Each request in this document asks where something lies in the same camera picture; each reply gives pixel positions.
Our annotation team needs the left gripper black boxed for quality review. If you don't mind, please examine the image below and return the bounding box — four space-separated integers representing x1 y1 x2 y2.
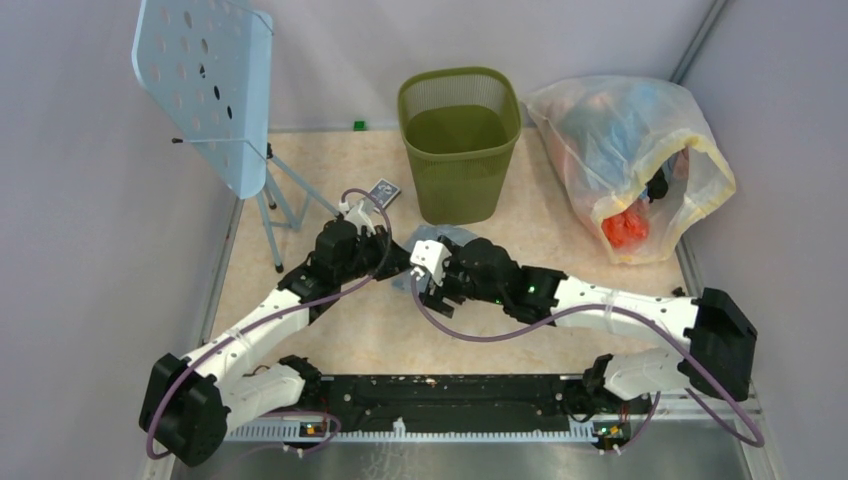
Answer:
336 225 414 284

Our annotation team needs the blue plastic trash bag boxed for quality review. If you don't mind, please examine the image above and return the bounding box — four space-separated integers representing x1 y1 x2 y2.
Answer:
392 224 478 293

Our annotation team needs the green mesh trash bin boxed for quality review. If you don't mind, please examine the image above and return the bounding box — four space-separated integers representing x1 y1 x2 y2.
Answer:
397 66 522 225

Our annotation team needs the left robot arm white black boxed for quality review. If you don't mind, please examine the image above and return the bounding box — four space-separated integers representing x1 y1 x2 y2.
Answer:
139 219 410 467

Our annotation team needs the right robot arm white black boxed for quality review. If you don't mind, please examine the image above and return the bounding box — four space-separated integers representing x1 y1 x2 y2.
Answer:
410 238 758 412

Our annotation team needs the large translucent bag of trash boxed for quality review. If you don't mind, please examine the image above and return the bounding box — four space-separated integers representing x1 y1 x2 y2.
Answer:
522 75 736 265

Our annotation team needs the blue playing card box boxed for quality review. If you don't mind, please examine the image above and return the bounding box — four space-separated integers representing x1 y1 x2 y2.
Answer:
369 178 401 209

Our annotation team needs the white toothed rack strip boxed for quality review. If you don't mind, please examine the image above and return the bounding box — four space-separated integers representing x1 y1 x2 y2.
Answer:
225 418 597 445

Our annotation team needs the light blue music stand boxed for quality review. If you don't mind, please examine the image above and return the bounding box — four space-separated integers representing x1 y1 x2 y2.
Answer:
132 0 338 272

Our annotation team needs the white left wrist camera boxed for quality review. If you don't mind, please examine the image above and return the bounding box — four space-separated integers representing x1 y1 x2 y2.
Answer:
338 198 375 234

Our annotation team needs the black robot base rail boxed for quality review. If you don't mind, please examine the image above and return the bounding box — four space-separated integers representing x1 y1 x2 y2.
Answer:
296 374 651 434

